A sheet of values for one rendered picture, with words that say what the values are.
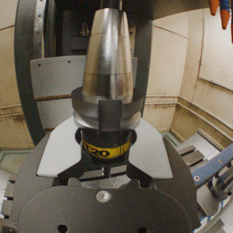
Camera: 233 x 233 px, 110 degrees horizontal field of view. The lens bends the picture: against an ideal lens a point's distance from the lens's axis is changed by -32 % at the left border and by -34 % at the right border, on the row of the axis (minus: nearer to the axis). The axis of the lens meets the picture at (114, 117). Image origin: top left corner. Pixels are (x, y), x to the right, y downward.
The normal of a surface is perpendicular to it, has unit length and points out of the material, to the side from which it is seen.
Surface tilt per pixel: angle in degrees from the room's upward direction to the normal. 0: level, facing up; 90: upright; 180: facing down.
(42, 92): 89
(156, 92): 90
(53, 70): 90
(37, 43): 90
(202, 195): 0
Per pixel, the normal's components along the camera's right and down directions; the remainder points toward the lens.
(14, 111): 0.29, 0.47
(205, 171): 0.05, -0.88
